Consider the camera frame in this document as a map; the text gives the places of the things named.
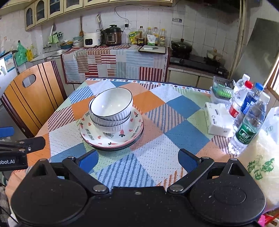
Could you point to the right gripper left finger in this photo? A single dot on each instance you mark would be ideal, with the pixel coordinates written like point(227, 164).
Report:
point(78, 169)

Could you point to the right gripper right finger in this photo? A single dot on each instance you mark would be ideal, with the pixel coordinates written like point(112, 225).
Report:
point(194, 166)

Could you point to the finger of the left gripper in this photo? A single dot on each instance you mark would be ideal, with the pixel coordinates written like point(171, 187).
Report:
point(6, 132)

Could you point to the white ribbed bowl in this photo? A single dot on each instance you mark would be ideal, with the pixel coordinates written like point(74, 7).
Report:
point(108, 126)
point(114, 104)

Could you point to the blue fried egg plate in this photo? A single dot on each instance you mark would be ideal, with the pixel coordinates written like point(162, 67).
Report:
point(120, 140)

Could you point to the white lovely bear plate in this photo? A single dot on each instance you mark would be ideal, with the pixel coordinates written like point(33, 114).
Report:
point(90, 133)

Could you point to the stacked bowls on counter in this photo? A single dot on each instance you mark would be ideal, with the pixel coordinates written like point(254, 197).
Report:
point(78, 42)

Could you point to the orange wooden chair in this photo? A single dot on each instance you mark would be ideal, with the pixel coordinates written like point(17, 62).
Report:
point(32, 97)

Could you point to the white tissue pack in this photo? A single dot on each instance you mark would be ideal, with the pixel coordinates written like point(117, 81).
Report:
point(219, 122)

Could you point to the white rice bag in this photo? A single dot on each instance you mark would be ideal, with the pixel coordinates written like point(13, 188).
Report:
point(260, 158)

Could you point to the red label water bottle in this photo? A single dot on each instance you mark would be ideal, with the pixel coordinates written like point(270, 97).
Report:
point(238, 99)

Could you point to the green label water bottle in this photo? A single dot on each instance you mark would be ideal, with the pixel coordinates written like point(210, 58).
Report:
point(249, 126)

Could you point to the green plastic bag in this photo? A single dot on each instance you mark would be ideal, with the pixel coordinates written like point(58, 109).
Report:
point(21, 54)

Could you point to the clear plastic basket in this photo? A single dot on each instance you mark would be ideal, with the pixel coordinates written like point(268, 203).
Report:
point(223, 88)

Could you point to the blue label water bottle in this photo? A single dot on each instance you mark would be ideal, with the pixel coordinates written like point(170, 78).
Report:
point(250, 99)

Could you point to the white cap water bottle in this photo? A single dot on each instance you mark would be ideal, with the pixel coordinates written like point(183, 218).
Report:
point(239, 84)

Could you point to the black gas stove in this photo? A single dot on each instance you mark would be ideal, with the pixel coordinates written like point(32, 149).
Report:
point(201, 63)

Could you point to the patchwork counter cloth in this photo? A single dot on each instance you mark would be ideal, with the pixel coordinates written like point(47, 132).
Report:
point(122, 61)

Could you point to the black wok with lid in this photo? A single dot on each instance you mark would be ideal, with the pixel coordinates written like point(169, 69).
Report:
point(181, 49)

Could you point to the white rice cooker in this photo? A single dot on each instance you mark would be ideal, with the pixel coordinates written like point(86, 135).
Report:
point(92, 39)

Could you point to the cooking oil bottle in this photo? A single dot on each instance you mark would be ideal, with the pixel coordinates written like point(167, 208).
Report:
point(162, 38)

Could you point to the black pressure cooker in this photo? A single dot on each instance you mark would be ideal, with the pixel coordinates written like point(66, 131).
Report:
point(113, 35)

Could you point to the yellow snack bag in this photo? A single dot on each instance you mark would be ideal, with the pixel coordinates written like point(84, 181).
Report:
point(133, 37)

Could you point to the cream wall cabinets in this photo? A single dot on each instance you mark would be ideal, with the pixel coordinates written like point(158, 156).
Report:
point(40, 11)

